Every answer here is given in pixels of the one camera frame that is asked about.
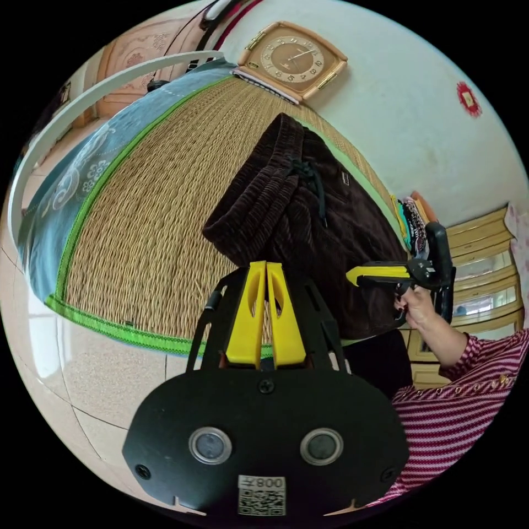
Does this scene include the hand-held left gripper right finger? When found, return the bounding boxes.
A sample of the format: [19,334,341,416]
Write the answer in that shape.
[267,261,308,369]

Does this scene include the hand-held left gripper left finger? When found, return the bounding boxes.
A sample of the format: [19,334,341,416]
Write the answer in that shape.
[225,261,268,369]

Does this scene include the brown corduroy pants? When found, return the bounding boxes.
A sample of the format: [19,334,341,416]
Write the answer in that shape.
[202,112,409,341]

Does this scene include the person's right forearm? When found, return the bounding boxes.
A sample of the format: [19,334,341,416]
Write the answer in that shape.
[413,319,529,383]

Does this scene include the person's right hand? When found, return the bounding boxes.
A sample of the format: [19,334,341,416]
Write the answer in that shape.
[393,284,440,331]

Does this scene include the pile of clothes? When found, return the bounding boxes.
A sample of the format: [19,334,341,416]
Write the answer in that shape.
[395,191,440,256]

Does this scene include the yellow glass-fronted cupboard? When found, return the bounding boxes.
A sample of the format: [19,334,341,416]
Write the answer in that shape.
[407,206,526,390]

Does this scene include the bed with woven mat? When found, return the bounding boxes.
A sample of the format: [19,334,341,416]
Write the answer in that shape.
[8,49,414,361]

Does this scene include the person's body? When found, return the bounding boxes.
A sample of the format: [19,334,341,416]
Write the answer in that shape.
[342,328,529,510]

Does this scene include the carved wooden door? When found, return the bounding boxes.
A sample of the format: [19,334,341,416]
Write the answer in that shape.
[94,19,217,121]

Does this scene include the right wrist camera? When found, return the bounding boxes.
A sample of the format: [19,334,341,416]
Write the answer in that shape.
[424,220,457,324]

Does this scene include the square wooden wall clock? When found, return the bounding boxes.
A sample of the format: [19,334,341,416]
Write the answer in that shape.
[237,21,348,102]

